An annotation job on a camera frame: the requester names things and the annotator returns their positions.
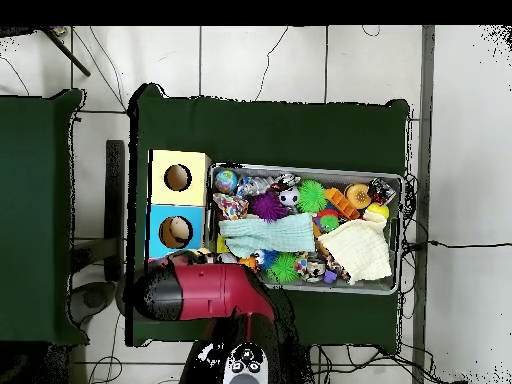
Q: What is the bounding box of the black slanted rod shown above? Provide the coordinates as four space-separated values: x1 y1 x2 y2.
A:
39 26 92 78

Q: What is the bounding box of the colourful heart print cloth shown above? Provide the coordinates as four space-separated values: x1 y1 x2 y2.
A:
212 192 250 221

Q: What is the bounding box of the wooden box with three holes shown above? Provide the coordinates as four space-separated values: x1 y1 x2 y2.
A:
144 149 212 265

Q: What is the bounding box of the toy burger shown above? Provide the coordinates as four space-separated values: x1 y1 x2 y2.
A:
344 182 373 210

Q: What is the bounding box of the globe print ball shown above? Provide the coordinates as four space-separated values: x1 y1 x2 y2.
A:
214 168 240 195

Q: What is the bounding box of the shallow metal mesh bin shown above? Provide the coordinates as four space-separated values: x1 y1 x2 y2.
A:
202 161 404 296

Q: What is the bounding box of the grey round chair base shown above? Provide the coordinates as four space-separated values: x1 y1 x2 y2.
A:
68 280 118 326

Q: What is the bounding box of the purple spiky ball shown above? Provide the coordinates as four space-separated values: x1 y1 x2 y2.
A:
249 190 289 223

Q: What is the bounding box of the dark green table cloth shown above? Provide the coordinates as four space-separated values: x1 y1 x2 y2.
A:
0 88 90 346
125 82 411 348

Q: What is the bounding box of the black cable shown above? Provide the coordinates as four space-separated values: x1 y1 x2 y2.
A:
403 238 512 250

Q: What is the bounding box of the silver toy robot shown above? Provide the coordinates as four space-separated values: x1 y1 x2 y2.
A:
235 175 277 198

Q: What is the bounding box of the black upright panel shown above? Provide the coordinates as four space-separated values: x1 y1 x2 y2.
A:
103 139 127 283

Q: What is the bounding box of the cream waffle cloth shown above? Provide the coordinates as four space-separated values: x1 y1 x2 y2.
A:
317 210 394 286

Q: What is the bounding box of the orange plastic block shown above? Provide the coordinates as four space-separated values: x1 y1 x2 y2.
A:
324 187 361 220

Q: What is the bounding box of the mint green waffle cloth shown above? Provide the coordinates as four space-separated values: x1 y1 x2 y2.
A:
218 211 317 259

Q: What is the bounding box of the green spiky ball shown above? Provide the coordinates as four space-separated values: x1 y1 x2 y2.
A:
296 179 328 214

